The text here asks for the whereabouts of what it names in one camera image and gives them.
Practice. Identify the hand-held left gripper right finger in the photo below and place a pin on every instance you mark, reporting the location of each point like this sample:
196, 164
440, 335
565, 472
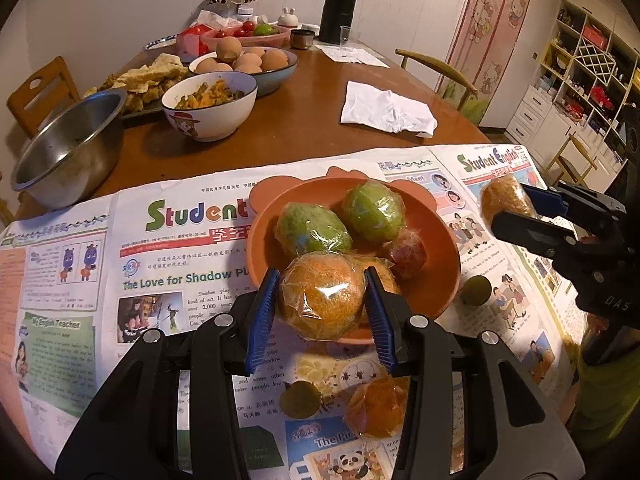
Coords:
381, 322

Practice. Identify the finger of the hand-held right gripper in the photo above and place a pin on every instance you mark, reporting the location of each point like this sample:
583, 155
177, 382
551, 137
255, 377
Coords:
530, 235
550, 201

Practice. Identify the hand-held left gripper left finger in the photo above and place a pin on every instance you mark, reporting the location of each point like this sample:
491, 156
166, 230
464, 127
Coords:
262, 320

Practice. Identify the plastic-wrapped orange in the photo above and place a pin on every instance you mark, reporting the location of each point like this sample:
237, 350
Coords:
375, 407
505, 197
322, 295
390, 277

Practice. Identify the orange bear-shaped plate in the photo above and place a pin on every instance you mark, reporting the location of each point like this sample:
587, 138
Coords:
435, 285

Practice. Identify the plastic-wrapped red fruit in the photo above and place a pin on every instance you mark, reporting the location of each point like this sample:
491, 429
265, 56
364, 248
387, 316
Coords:
407, 255

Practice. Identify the small green lime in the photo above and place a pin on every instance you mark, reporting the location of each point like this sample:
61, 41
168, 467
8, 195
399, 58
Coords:
475, 290
300, 400

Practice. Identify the plastic-wrapped green citrus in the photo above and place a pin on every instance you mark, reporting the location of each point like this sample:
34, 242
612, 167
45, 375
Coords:
310, 227
372, 210

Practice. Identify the newspaper with yellow box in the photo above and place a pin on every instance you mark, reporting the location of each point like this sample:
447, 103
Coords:
500, 260

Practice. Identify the yellow wooden chair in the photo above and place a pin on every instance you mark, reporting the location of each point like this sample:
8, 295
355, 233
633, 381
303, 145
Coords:
575, 157

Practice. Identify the person's green clothing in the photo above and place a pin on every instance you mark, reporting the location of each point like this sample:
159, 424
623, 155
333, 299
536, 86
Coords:
600, 385

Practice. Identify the newspaper with colourful title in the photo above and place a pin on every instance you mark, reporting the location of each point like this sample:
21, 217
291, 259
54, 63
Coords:
190, 240

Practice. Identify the white shelf cabinet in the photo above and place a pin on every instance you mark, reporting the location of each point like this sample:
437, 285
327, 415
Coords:
585, 70

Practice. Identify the pink cartoon door curtain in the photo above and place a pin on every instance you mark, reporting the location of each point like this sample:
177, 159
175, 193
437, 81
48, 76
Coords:
490, 35

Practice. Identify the curved-back wooden chair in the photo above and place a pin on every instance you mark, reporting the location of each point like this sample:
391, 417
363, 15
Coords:
425, 62

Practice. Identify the white cloth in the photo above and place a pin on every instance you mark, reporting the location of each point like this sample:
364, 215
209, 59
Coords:
385, 107

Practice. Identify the white cartoon bowl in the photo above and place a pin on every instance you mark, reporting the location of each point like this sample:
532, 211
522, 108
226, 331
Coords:
210, 120

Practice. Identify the cooked vegetable dish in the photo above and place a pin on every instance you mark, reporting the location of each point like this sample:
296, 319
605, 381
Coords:
210, 92

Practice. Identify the blue bowl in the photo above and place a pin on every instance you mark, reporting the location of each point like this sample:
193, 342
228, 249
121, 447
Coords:
280, 79

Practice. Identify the white paper sheet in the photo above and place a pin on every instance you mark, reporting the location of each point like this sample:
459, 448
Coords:
350, 55

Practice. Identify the clear glass cup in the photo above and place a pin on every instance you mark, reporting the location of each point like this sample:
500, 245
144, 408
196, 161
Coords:
345, 35

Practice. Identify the stainless steel bowl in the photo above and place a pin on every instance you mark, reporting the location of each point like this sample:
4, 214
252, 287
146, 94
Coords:
65, 145

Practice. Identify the plate of fried food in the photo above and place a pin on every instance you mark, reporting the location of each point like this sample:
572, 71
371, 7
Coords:
145, 80

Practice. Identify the pink basin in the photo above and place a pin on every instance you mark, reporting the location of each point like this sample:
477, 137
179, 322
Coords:
280, 39

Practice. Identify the small steel cup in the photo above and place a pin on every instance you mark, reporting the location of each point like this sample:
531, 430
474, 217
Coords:
302, 40

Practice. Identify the black thermos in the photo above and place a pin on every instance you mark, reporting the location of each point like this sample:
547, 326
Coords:
339, 5

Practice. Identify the red tomato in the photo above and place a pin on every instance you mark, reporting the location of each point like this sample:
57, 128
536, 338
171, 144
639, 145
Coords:
240, 32
248, 26

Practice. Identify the green fruit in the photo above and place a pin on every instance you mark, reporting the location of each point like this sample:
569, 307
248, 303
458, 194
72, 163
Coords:
262, 29

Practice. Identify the blue-rimmed plate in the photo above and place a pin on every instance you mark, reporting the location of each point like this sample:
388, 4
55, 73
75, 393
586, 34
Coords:
160, 44

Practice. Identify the white rabbit figurine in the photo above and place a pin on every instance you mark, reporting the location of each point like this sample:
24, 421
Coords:
288, 17

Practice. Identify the white plastic bag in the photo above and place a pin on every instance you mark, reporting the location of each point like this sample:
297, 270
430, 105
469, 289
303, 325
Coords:
217, 19

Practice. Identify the wooden slat-back chair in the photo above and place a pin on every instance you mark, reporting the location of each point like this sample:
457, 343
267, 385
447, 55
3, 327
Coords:
45, 95

